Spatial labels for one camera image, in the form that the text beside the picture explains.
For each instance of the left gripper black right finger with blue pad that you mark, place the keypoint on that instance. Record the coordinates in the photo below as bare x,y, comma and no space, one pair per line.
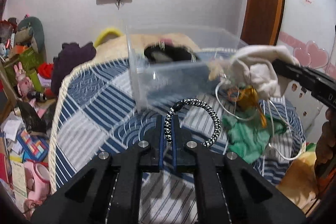
228,190

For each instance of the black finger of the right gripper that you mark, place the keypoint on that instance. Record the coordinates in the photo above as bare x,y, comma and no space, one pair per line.
311,79

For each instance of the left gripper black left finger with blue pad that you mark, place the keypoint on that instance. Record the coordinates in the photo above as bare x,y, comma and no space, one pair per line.
108,188

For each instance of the green knitted cloth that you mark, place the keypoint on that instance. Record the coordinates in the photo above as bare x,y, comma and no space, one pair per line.
248,139

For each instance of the white cloth drawstring pouch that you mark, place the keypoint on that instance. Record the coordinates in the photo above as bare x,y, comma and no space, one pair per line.
252,66

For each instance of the clear plastic storage box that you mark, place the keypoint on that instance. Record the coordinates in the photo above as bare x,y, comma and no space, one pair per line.
153,84

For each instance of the person's right hand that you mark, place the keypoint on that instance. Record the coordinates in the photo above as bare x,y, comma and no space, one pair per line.
325,146

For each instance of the yellow plush cushion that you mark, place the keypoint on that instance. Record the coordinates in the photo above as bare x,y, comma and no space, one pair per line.
299,183

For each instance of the pink plastic cup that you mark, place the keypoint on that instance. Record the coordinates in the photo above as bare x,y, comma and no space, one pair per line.
37,184

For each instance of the orange yellow small item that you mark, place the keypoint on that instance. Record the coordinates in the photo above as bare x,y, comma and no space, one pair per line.
247,100

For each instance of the blue white patterned bedspread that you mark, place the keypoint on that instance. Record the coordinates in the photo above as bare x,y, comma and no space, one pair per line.
97,113

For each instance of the colourful book on floor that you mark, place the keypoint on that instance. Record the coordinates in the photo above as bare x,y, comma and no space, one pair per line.
35,146

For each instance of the black bottle on floor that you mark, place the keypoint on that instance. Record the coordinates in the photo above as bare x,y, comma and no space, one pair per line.
38,96

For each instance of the green cylinder bottle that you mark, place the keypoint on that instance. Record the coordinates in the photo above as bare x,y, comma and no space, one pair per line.
35,80

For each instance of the pink rabbit plush toy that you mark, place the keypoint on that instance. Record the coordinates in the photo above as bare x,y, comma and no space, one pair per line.
24,83

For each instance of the red fabric item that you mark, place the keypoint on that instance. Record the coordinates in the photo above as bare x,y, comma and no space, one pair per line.
45,70

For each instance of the dark purple garment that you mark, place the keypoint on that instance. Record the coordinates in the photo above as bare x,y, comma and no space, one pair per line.
71,56

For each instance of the beige fleece blanket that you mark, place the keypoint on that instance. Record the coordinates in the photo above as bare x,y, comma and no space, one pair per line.
117,48

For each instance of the green cardboard box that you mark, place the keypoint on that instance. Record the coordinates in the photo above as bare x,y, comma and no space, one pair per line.
29,59

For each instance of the yellow curved foam tube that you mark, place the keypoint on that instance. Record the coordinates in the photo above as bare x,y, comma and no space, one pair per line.
110,31

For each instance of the grey green plush toy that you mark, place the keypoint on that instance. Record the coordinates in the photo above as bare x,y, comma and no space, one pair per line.
30,33

